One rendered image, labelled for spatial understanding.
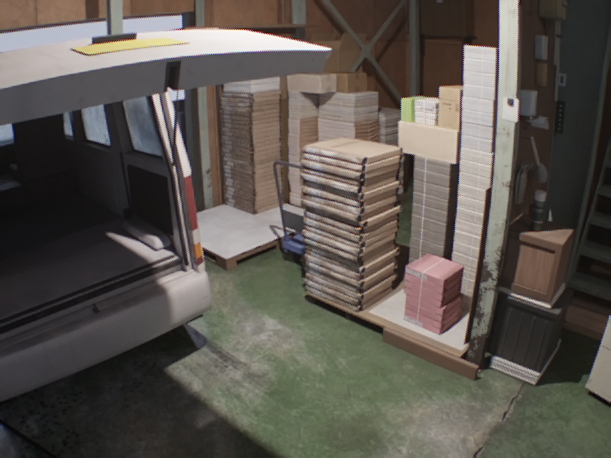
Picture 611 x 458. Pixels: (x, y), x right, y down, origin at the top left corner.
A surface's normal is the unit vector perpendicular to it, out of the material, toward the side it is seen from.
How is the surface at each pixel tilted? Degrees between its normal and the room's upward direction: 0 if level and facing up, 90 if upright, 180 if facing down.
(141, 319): 87
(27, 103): 106
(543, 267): 90
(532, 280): 90
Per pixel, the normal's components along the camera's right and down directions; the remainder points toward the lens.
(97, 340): 0.71, 0.21
